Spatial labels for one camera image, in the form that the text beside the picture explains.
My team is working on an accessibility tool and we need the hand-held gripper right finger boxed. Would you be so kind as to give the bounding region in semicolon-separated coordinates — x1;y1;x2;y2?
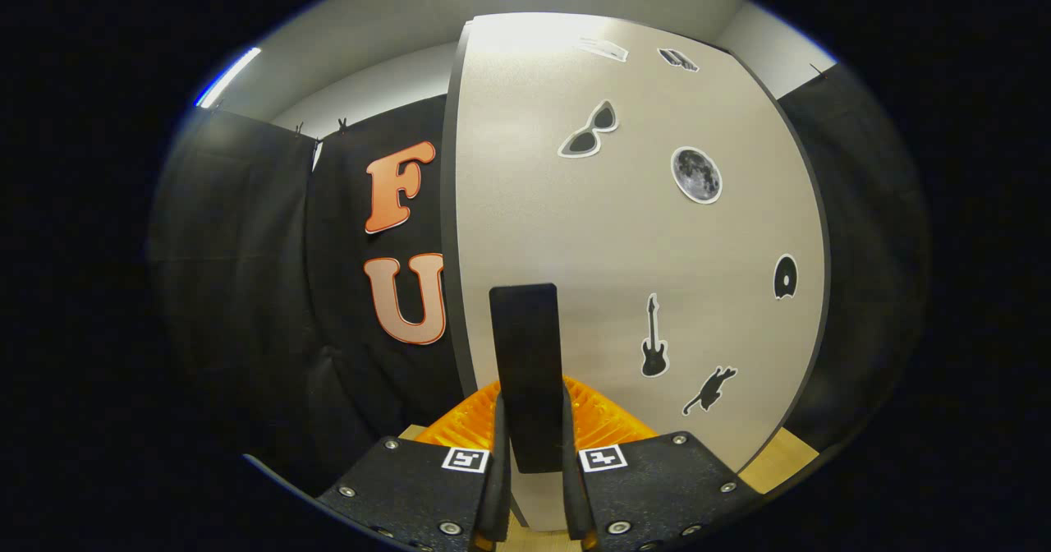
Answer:
561;375;764;552

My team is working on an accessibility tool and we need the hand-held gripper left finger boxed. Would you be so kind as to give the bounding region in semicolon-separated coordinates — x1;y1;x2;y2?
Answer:
316;379;512;552

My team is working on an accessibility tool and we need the black door handle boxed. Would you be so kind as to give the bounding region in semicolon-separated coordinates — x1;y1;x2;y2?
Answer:
489;283;566;475

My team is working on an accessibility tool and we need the beige shoe cabinet door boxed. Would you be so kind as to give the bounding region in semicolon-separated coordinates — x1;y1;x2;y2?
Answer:
452;12;826;532

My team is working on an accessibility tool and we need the grey shoe cabinet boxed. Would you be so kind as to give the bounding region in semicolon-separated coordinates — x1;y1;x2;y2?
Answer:
440;12;832;532

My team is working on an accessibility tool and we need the black backdrop cloth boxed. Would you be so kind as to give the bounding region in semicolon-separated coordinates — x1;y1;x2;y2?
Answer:
149;63;929;495

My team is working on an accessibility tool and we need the ceiling light strip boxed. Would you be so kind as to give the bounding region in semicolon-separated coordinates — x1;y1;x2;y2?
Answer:
195;46;262;109

